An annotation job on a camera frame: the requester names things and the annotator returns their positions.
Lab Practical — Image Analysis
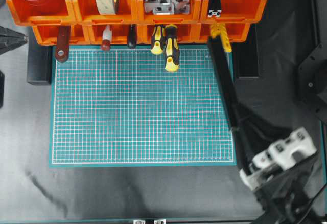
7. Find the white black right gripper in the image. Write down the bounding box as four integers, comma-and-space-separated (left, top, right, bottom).
235, 103, 317, 191

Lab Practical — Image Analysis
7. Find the black aluminium frame bar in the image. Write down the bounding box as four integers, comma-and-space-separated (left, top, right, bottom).
207, 36, 250, 174

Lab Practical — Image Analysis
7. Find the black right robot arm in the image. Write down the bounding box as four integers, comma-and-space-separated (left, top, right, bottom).
232, 103, 322, 223

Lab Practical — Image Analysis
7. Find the orange container rack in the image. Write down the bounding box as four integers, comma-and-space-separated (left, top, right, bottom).
6, 0, 267, 46

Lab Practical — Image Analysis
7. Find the black rack support block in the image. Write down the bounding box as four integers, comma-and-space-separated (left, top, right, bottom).
27, 27, 52, 85

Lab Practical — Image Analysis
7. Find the green cutting mat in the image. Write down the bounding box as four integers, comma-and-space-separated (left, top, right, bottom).
49, 45, 236, 167

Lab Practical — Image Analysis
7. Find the red white glue bottle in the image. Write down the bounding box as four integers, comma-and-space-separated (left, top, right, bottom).
101, 25, 112, 51

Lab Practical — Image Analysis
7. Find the yellow ribbed handle tool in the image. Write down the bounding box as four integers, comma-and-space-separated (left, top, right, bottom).
210, 23, 232, 53

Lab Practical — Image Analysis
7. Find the yellow black screwdriver handle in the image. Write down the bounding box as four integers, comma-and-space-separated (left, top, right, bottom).
164, 24, 180, 72

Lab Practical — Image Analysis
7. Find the brown wooden handle tool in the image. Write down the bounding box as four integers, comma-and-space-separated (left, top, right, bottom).
55, 26, 71, 63

